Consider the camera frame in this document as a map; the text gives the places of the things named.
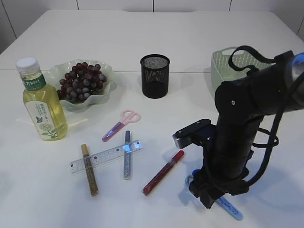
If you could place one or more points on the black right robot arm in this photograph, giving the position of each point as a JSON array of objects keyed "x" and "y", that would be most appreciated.
[{"x": 242, "y": 105}]

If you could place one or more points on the purple grape bunch with leaf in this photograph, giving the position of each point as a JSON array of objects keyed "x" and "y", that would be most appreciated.
[{"x": 83, "y": 81}]

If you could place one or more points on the green wavy glass plate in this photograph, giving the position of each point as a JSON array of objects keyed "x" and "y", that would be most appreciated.
[{"x": 57, "y": 72}]

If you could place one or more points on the yellow tea drink bottle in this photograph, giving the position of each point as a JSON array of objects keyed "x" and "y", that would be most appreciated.
[{"x": 41, "y": 101}]

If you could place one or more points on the silver glitter pen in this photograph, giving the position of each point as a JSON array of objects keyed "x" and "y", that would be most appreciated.
[{"x": 127, "y": 169}]

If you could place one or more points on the red glitter pen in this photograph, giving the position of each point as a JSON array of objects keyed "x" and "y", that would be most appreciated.
[{"x": 162, "y": 173}]

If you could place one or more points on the green plastic woven basket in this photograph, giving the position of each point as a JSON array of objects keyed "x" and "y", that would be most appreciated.
[{"x": 221, "y": 71}]

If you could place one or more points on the blue capped scissors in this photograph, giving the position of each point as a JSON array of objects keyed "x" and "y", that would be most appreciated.
[{"x": 223, "y": 202}]

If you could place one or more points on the gold glitter pen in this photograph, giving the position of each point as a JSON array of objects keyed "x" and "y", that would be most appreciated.
[{"x": 89, "y": 171}]

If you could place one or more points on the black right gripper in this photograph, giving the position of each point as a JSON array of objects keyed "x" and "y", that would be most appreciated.
[{"x": 224, "y": 163}]

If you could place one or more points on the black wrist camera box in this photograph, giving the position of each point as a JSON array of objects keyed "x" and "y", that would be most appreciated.
[{"x": 200, "y": 133}]

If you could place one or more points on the clear plastic ruler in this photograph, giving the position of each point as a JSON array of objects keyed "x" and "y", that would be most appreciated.
[{"x": 103, "y": 157}]

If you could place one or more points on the pink small scissors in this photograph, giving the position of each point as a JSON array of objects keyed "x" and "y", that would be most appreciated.
[{"x": 128, "y": 116}]

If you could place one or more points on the black mesh pen holder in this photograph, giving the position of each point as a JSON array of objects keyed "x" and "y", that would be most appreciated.
[{"x": 155, "y": 75}]

